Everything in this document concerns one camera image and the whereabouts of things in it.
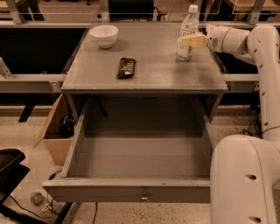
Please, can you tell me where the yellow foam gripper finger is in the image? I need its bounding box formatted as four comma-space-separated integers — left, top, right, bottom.
177, 32, 208, 48

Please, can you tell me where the clear plastic water bottle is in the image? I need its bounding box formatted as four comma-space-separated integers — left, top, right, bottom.
177, 4, 199, 61

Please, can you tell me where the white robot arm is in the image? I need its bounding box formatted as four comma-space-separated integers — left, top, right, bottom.
178, 24, 280, 224

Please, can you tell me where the grey cabinet with top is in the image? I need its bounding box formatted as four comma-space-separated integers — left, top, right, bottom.
62, 23, 228, 130

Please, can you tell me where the open grey top drawer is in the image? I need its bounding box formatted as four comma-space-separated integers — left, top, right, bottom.
43, 99, 214, 203

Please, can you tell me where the brass drawer knob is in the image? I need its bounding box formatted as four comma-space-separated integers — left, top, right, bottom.
140, 191, 149, 202

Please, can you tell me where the dark snack bar wrapper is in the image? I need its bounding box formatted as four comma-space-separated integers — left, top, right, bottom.
117, 58, 136, 79

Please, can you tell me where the white ceramic bowl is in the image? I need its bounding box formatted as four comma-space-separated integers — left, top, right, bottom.
89, 24, 119, 49

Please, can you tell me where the brown cardboard box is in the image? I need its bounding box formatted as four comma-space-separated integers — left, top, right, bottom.
35, 94, 75, 165

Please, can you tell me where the small clear jar on floor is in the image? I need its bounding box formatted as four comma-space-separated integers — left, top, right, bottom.
30, 192, 46, 207

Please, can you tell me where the black office chair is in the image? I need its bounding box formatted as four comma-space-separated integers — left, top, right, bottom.
0, 149, 30, 203

